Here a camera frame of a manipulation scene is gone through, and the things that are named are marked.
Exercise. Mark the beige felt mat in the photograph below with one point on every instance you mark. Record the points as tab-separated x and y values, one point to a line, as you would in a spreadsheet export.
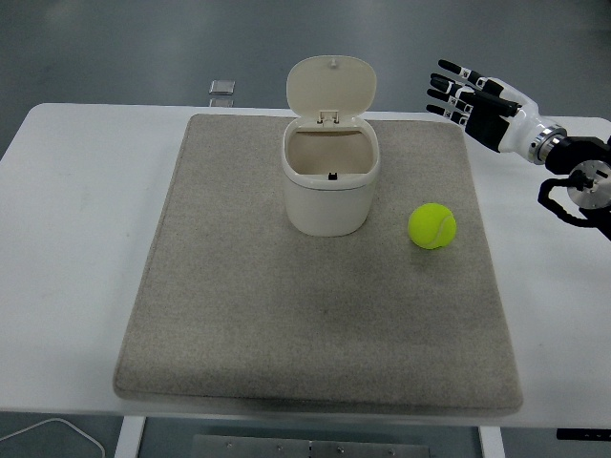
310	310

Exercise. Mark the white table leg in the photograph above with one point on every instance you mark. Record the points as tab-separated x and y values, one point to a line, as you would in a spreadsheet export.
129	436
491	441

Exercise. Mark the cream bin with hinged lid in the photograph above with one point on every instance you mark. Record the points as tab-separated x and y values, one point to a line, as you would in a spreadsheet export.
329	200

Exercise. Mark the black table control panel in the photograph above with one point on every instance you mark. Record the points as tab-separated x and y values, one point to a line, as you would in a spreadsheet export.
583	434

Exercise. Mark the silver floor socket plate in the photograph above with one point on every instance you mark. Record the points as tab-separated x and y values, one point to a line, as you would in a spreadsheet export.
222	86
221	102

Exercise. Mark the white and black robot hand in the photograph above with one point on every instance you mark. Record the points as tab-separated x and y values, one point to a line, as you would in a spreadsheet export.
518	125

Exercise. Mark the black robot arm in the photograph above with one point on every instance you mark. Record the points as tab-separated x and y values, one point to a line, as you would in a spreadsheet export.
580	152

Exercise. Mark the grey metal plate with screws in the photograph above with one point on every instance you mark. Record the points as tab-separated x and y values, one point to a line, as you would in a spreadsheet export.
310	448

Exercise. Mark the yellow-green tennis ball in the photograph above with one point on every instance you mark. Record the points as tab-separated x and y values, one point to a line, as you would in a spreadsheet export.
432	225

